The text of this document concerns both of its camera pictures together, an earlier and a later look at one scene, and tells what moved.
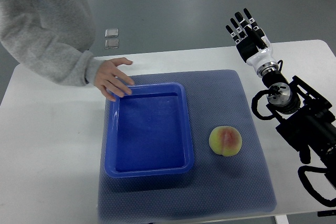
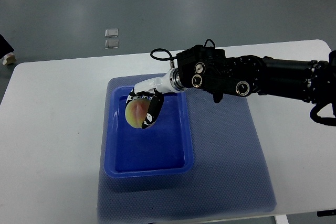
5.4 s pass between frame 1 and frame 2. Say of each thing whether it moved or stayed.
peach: moved
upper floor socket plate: stayed
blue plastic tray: stayed
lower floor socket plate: stayed
